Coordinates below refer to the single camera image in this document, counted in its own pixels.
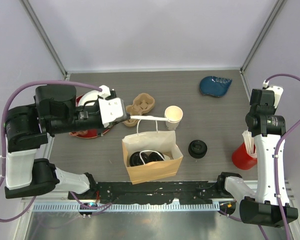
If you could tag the white paper-wrapped straw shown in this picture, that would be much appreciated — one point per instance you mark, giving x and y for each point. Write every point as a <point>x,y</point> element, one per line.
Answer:
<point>148,118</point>

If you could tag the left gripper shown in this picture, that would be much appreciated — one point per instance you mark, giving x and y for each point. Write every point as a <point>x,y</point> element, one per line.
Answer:
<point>102,126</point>

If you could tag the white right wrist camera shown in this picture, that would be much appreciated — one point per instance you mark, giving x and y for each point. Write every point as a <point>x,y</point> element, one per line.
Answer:
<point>277,91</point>

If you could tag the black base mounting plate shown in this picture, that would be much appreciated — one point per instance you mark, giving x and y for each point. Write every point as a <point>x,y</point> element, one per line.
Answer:
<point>155,193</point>

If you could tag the red cup of straws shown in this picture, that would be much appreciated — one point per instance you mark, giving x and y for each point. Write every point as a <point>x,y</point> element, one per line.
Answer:
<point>245,156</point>

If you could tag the blue ceramic dish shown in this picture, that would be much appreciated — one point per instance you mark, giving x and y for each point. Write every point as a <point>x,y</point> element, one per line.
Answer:
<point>215,86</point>

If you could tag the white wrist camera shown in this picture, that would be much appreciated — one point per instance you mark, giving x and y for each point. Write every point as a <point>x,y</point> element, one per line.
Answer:
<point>112,108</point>
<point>277,91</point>

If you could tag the black cup lid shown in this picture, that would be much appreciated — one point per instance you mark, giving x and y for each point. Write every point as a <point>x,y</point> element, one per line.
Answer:
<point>138,159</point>
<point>156,156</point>

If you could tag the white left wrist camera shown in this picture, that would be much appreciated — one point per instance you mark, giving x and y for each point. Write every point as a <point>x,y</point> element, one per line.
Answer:
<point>112,108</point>

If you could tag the brown paper takeout bag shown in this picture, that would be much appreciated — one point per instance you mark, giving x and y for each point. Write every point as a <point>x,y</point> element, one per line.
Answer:
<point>149,141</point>

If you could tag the stack of black cup lids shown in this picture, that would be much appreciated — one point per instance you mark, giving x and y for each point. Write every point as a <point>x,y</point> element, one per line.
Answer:
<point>197,149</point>

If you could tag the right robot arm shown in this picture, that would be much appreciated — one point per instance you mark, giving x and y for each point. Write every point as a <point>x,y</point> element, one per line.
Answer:
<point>269,205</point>

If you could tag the brown cardboard cup carrier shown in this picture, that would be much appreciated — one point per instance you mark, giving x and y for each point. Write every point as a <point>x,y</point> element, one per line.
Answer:
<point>141,105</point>

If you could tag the white paper plate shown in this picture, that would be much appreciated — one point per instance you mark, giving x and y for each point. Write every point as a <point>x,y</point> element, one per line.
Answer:
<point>89,96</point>

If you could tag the dark red round tray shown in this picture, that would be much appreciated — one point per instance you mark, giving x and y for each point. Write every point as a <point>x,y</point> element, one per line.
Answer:
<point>90,134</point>

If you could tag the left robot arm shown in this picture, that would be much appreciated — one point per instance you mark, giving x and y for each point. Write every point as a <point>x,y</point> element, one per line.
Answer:
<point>54,111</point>

